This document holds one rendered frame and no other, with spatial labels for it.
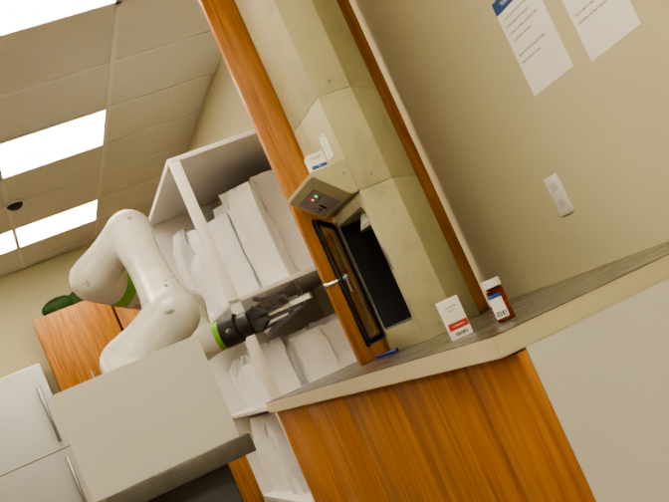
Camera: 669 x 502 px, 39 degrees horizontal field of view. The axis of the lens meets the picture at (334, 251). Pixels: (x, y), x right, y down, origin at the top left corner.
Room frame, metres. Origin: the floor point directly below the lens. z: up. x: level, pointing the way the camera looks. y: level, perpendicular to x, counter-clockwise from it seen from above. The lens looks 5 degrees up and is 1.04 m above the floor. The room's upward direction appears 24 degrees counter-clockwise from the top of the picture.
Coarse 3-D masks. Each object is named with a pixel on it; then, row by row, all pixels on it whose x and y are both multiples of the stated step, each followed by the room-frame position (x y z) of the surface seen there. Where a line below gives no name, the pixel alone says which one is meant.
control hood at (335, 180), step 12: (324, 168) 2.69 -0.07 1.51; (336, 168) 2.70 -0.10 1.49; (348, 168) 2.72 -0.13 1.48; (312, 180) 2.72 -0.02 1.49; (324, 180) 2.69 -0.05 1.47; (336, 180) 2.70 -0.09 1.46; (348, 180) 2.71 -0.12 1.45; (300, 192) 2.84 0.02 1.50; (324, 192) 2.78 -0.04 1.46; (336, 192) 2.74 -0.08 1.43; (348, 192) 2.71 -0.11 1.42; (336, 204) 2.84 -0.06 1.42; (324, 216) 2.98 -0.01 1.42
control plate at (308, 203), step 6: (312, 192) 2.81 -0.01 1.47; (318, 192) 2.79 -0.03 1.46; (306, 198) 2.87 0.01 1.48; (312, 198) 2.86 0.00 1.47; (318, 198) 2.84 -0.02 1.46; (324, 198) 2.82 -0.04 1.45; (330, 198) 2.80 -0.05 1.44; (300, 204) 2.94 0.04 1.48; (306, 204) 2.93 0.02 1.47; (312, 204) 2.91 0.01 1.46; (318, 204) 2.89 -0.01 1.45; (330, 204) 2.85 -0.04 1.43; (312, 210) 2.96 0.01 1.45; (318, 210) 2.94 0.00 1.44; (324, 210) 2.92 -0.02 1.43
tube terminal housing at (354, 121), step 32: (352, 96) 2.75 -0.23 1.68; (320, 128) 2.80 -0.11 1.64; (352, 128) 2.74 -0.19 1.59; (384, 128) 2.85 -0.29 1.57; (352, 160) 2.72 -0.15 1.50; (384, 160) 2.75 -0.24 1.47; (384, 192) 2.74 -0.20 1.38; (416, 192) 2.87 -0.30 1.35; (384, 224) 2.73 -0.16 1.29; (416, 224) 2.77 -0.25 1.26; (416, 256) 2.74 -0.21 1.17; (448, 256) 2.89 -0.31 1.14; (416, 288) 2.73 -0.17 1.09; (448, 288) 2.79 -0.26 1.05; (416, 320) 2.72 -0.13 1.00
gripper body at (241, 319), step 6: (252, 306) 2.85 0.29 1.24; (246, 312) 2.85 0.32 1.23; (252, 312) 2.84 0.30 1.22; (240, 318) 2.83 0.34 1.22; (246, 318) 2.83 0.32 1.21; (252, 318) 2.85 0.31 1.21; (258, 318) 2.84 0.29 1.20; (240, 324) 2.83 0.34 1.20; (246, 324) 2.82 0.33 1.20; (252, 324) 2.85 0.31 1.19; (258, 324) 2.84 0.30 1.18; (264, 324) 2.84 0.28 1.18; (240, 330) 2.83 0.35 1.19; (246, 330) 2.83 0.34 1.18; (252, 330) 2.83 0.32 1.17; (258, 330) 2.85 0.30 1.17; (264, 330) 2.85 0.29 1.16; (246, 336) 2.85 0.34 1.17
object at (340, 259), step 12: (324, 228) 2.81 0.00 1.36; (336, 240) 2.94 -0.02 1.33; (336, 252) 2.85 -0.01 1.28; (336, 264) 2.77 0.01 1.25; (348, 264) 2.96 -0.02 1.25; (336, 276) 2.71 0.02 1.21; (348, 288) 2.79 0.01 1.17; (348, 300) 2.71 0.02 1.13; (360, 300) 2.89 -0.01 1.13; (360, 312) 2.81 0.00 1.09; (372, 324) 2.92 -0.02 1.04
